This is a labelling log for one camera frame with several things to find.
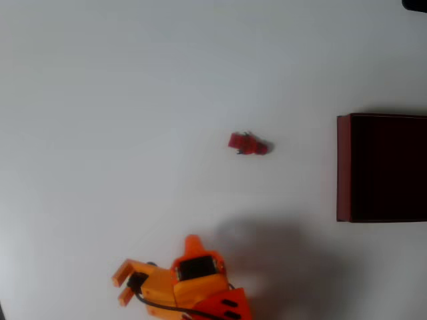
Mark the orange gripper black motor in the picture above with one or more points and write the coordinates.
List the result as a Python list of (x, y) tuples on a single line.
[(193, 266)]

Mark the dark red box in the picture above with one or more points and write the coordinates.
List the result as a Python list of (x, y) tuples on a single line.
[(383, 166)]

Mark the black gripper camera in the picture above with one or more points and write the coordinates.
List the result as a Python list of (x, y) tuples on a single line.
[(136, 280)]

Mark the black object at edge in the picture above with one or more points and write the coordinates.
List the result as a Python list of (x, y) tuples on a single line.
[(415, 5)]

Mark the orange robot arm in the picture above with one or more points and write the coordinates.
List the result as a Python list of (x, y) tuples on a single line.
[(203, 293)]

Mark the orange forked camera mount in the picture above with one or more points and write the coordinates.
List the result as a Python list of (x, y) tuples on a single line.
[(156, 286)]

